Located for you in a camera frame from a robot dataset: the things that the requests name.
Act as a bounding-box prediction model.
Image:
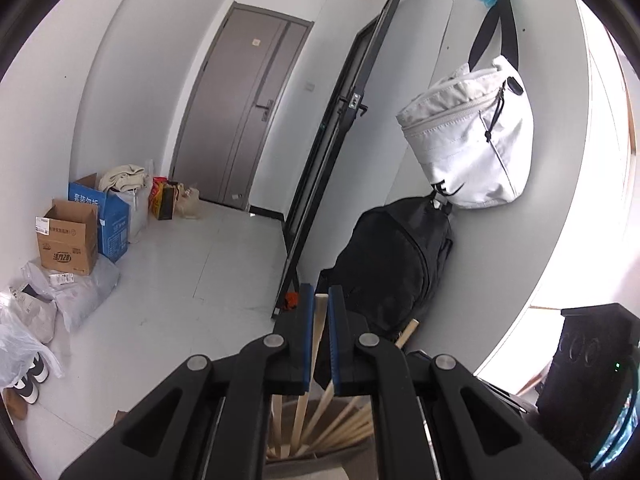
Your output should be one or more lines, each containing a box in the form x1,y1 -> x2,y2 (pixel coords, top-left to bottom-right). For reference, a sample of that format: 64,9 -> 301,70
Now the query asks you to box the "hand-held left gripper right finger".
326,284 -> 583,480

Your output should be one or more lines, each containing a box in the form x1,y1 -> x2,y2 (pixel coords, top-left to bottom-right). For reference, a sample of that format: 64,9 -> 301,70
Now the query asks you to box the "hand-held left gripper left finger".
57,282 -> 316,480

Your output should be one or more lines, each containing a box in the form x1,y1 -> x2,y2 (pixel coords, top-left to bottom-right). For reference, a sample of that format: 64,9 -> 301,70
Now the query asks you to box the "pile of wooden chopsticks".
270,380 -> 376,461

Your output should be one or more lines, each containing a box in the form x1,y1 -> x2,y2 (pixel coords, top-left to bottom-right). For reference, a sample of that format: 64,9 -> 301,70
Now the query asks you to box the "grey divided utensil holder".
265,350 -> 431,480

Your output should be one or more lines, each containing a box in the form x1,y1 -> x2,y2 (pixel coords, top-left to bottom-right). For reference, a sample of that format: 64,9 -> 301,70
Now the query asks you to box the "black backpack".
315,195 -> 456,346

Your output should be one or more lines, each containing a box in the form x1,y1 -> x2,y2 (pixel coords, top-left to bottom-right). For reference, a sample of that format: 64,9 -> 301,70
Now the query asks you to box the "bright window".
472,0 -> 640,396

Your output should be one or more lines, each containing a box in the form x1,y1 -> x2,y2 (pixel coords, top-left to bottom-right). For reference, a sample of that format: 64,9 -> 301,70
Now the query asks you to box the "beige plastic bag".
177,185 -> 203,220

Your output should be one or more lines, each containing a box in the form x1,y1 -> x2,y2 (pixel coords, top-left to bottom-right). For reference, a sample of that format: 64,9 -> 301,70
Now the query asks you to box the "red and black paper bag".
150,176 -> 179,221

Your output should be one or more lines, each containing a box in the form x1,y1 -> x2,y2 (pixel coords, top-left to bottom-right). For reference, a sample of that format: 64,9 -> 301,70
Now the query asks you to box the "black framed door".
272,0 -> 416,321

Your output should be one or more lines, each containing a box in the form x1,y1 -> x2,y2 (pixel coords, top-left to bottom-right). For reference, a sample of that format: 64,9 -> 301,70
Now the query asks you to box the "white sack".
110,160 -> 153,243

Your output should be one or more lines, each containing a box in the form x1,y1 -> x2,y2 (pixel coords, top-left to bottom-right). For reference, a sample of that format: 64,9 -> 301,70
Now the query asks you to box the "blue cardboard box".
68,173 -> 131,263

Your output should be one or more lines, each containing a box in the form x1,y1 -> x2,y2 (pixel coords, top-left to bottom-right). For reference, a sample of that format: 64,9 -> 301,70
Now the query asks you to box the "grey plastic parcel bag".
20,255 -> 121,333

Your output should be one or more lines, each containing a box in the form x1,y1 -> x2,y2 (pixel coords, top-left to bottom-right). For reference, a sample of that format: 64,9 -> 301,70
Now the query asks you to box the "white sling bag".
396,0 -> 533,209

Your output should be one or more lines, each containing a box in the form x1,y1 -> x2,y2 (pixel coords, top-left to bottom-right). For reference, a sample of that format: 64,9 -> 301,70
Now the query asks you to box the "grey entrance door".
170,2 -> 313,211

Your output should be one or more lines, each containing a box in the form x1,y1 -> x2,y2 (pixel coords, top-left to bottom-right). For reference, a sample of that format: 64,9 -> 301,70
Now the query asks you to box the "beige folded cloth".
100,164 -> 146,192

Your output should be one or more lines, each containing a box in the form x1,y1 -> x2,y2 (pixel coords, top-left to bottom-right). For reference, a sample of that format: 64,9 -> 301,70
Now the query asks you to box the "brown cardboard box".
36,199 -> 100,277

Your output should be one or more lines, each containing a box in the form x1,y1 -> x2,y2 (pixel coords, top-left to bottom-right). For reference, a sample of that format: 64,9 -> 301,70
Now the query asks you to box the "black and white sneaker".
27,350 -> 51,385
12,375 -> 40,406

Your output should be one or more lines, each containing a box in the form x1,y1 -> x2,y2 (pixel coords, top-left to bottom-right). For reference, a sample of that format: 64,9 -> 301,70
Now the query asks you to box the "whitish plastic parcel bag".
0,285 -> 58,343

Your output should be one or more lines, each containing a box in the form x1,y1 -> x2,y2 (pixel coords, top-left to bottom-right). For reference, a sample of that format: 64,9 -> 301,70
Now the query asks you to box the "clear white plastic bag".
0,320 -> 63,391

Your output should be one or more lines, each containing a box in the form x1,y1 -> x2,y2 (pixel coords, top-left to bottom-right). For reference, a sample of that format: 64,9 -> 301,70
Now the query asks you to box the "brown suede shoe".
2,387 -> 28,418

